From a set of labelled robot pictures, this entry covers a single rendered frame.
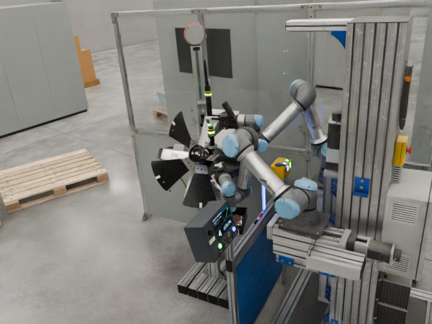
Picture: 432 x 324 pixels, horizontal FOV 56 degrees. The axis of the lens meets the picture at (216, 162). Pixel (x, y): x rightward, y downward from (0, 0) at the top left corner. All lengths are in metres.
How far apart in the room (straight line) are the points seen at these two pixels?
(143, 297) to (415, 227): 2.11
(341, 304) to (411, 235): 0.69
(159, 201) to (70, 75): 4.63
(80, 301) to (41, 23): 5.54
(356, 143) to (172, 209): 2.39
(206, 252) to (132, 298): 1.63
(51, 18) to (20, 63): 0.99
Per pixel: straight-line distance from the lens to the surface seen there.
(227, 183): 2.24
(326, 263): 2.11
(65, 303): 3.59
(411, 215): 2.18
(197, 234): 1.85
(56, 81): 8.15
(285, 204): 1.98
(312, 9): 2.91
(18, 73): 7.84
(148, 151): 3.92
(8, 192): 5.32
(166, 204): 4.09
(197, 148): 2.64
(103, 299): 3.49
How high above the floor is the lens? 2.25
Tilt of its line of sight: 25 degrees down
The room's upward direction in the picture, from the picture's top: 5 degrees counter-clockwise
